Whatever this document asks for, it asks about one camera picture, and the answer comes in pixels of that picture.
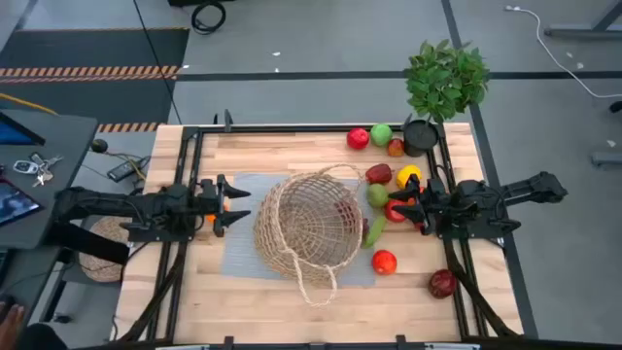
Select black flat bar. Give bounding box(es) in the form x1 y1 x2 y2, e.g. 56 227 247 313
46 221 131 266

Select monitor with blue screen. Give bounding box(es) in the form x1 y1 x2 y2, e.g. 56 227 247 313
0 112 47 147

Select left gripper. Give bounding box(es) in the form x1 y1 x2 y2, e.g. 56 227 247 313
192 173 252 239

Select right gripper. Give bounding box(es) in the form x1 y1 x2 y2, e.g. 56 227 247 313
388 175 461 237

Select bright red apple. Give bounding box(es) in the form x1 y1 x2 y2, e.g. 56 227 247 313
383 197 412 224

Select person's leg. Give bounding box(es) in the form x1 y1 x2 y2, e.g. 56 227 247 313
17 321 69 350

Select grey desk foot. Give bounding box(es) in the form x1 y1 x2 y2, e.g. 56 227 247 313
591 151 622 168

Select small green cucumber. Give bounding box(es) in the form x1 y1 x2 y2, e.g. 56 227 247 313
363 215 389 250

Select grey woven placemat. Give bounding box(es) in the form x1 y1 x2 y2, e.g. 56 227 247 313
221 172 378 288

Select dark maroon apple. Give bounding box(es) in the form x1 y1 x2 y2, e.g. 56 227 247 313
428 268 459 299

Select yellow bell pepper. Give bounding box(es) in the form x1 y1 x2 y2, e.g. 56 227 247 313
395 163 424 191

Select green pear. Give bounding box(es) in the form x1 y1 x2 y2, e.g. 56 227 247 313
365 183 390 209

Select thin black floor cable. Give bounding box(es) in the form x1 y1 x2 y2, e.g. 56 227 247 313
131 0 184 125

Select artificial plant in black pot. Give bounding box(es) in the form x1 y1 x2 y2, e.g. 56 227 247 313
401 38 491 158

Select green apple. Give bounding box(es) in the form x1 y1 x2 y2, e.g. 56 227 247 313
369 122 394 148

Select wooden workbench grey legs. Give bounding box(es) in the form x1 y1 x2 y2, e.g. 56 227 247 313
542 0 622 41

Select coiled black cable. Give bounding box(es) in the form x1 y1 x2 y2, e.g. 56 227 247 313
190 0 227 36

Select yellow cable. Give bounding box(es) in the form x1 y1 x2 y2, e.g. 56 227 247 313
0 91 59 117

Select white cable with plug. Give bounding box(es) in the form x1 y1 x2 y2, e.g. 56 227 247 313
503 4 622 100

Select black power adapter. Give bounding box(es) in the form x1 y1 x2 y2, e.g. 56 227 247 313
106 155 152 184

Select key bunch with fob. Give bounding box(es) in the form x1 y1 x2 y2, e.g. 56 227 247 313
13 152 65 189

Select black aluminium table frame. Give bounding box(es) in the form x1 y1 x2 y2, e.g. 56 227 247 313
114 122 524 344

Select crimson red apple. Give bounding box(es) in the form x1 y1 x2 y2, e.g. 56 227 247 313
346 127 371 151

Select black mat hazard stripes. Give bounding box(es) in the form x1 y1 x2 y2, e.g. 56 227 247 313
0 27 191 134

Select person's hand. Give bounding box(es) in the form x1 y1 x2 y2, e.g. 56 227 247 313
0 301 25 350

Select dark red bell pepper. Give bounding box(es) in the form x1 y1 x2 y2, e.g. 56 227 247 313
364 162 394 186

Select orange-red tomato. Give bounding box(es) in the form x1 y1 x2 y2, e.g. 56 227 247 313
371 249 398 277

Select dark grey desk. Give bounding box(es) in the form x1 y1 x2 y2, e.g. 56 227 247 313
0 109 98 250

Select woven wicker basket with handles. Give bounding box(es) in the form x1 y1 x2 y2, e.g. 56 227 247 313
253 163 364 307

